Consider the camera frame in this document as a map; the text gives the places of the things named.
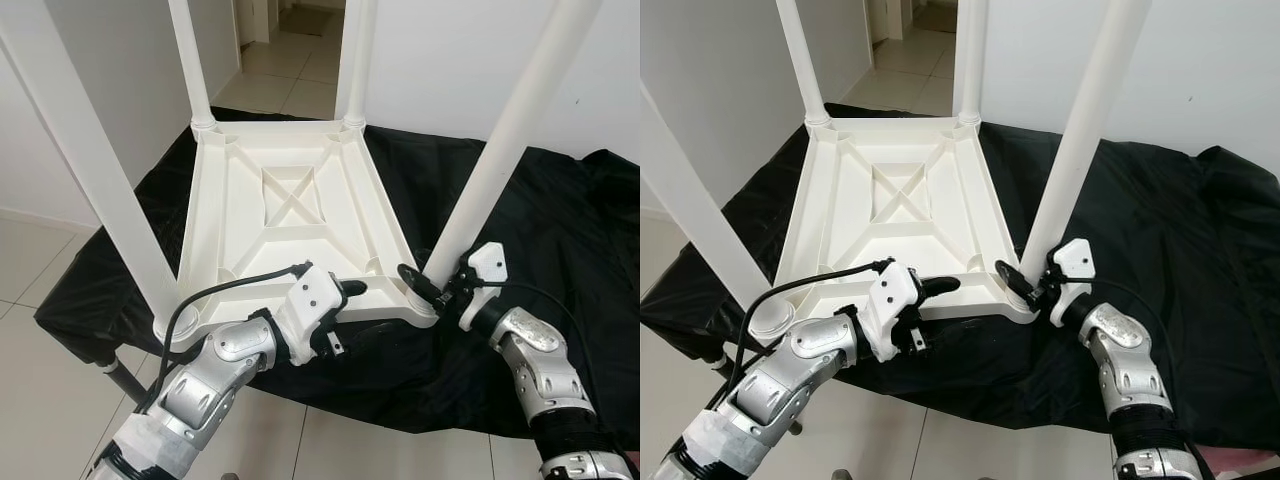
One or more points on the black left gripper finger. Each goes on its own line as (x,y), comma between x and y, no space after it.
(942,286)
(354,288)

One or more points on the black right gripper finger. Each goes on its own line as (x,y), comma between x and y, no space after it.
(1012,280)
(418,283)

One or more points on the white plastic table top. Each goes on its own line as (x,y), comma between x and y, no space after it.
(230,230)
(830,230)

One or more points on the white plastic table leg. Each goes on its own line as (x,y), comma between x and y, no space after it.
(192,55)
(510,130)
(1085,130)
(968,55)
(357,55)
(802,55)
(90,170)
(700,210)

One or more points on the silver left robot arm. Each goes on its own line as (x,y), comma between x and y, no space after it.
(790,375)
(200,385)

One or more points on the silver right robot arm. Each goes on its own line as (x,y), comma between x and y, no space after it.
(545,370)
(1130,365)

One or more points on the black cloth table cover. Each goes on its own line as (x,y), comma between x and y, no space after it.
(560,330)
(1180,330)

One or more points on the grey robot left foot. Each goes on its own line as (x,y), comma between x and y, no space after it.
(842,474)
(227,475)

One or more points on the pink cushion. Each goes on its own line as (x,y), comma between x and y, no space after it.
(1245,460)

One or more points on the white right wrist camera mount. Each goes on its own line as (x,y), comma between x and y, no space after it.
(488,265)
(1075,260)

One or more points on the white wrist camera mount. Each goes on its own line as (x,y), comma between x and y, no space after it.
(488,265)
(1075,260)
(890,295)
(308,298)

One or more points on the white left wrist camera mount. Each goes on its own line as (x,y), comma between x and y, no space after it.
(890,295)
(308,298)

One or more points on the white door frame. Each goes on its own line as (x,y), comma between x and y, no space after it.
(258,15)
(890,15)

